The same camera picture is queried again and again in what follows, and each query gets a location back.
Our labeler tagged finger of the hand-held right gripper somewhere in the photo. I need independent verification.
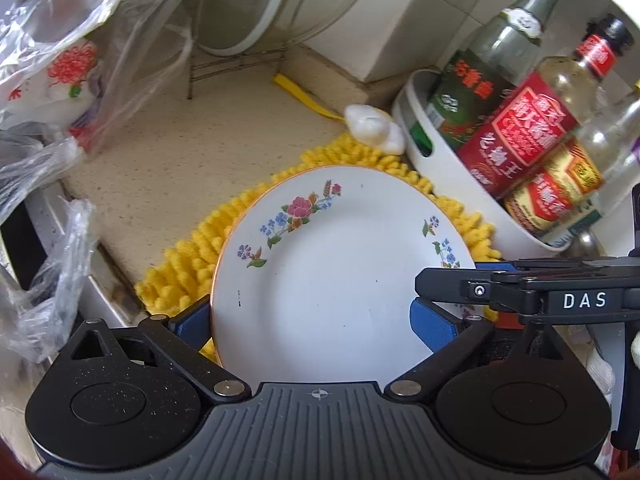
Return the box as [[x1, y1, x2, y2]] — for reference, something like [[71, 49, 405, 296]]
[[474, 256, 640, 283], [415, 267, 628, 326]]

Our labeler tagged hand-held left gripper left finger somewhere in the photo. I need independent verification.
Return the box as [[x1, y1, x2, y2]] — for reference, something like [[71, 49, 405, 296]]
[[70, 294, 251, 401]]

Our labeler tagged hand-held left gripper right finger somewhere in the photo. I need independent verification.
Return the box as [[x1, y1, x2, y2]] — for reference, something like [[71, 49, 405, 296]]
[[385, 297, 568, 397]]

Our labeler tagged white floral plate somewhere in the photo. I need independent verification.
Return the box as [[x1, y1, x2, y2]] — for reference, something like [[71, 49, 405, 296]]
[[210, 165, 477, 382]]

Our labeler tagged person's right hand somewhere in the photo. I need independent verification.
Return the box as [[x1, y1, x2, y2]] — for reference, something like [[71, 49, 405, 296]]
[[586, 325, 617, 397]]

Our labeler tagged yellow chenille cloth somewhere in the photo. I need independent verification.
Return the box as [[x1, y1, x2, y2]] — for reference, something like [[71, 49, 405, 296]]
[[135, 74, 501, 367]]

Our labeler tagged yellow cap gold label bottle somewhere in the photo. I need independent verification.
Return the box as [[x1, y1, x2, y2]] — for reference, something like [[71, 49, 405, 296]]
[[502, 80, 640, 237]]

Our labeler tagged stainless steel sink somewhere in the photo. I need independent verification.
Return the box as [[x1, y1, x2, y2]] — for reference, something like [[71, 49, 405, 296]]
[[0, 180, 151, 333]]

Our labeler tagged white rotating condiment rack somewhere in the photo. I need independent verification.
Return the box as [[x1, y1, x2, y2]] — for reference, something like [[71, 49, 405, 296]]
[[392, 0, 640, 252]]

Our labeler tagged black cap red label bottle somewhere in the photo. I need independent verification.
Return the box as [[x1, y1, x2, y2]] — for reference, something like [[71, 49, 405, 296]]
[[457, 14, 636, 198]]

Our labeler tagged green label glass bottle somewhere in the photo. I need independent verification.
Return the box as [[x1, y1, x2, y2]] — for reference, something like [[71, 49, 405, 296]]
[[410, 0, 575, 158]]

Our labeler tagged white red flower dish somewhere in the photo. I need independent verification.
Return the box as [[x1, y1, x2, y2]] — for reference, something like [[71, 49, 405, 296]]
[[0, 37, 108, 128]]

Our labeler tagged clear plastic bag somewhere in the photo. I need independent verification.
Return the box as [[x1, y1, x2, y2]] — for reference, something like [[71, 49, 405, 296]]
[[0, 0, 207, 367]]

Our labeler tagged wire lid rack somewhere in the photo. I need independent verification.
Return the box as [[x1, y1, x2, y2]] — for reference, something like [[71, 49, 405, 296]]
[[186, 45, 293, 101]]

